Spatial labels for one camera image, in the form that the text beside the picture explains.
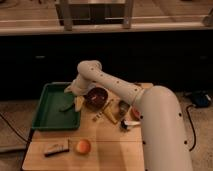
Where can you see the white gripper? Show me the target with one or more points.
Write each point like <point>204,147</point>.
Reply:
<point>79,86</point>

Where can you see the green pepper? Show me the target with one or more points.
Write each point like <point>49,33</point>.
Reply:
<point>66,107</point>

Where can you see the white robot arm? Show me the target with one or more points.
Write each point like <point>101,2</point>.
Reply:
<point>162,125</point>

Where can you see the green plastic tray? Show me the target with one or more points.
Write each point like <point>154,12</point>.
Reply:
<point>48,117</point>

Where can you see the dark red bowl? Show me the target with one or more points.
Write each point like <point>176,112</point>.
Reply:
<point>96,97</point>

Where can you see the yellow wedge object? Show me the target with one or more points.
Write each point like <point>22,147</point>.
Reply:
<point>111,110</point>

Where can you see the small metal cup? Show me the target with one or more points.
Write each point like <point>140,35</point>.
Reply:
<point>123,108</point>

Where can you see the orange round fruit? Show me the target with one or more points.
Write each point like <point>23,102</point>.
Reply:
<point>83,146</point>

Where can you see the black and white small tool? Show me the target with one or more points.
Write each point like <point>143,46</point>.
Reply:
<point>128,125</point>

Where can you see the wooden block with dark base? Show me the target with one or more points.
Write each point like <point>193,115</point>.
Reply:
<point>56,147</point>

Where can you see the dark device on floor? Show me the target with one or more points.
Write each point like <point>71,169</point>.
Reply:
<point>200,99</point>

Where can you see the metal frame stand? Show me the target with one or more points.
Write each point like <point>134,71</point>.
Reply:
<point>94,12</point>

